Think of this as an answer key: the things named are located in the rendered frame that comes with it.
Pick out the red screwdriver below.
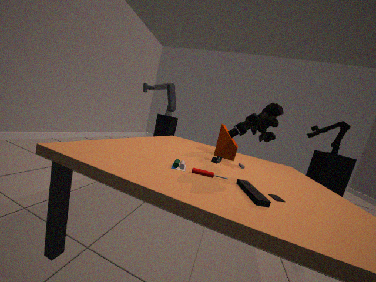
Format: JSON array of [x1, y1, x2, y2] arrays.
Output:
[[192, 168, 228, 179]]

